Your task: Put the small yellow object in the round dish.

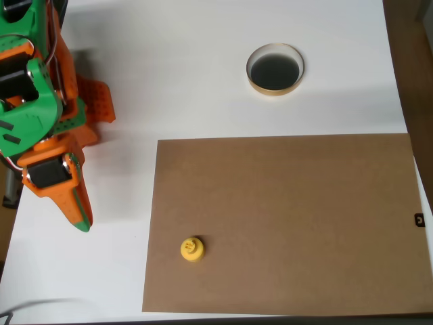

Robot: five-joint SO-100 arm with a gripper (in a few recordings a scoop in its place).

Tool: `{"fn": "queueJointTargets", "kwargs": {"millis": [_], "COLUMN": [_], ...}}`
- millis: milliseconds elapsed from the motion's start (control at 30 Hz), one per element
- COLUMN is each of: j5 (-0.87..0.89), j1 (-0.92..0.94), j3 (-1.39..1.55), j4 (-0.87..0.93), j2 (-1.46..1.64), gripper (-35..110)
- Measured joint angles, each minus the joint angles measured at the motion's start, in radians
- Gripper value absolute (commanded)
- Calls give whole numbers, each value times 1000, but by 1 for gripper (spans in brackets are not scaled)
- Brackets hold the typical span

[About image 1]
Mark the small yellow plastic piece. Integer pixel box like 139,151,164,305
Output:
180,236,206,263

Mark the brown rectangular board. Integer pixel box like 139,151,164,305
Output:
141,133,433,318

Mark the red white black servo cable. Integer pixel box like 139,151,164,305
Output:
45,0,67,102

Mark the round gold-rimmed black dish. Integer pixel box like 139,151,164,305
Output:
246,42,304,97

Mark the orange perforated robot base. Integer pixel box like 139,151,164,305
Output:
74,74,116,148

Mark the grey metal post black foot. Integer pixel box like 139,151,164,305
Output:
2,169,22,209

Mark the thin grey cable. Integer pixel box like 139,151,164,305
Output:
0,297,85,325

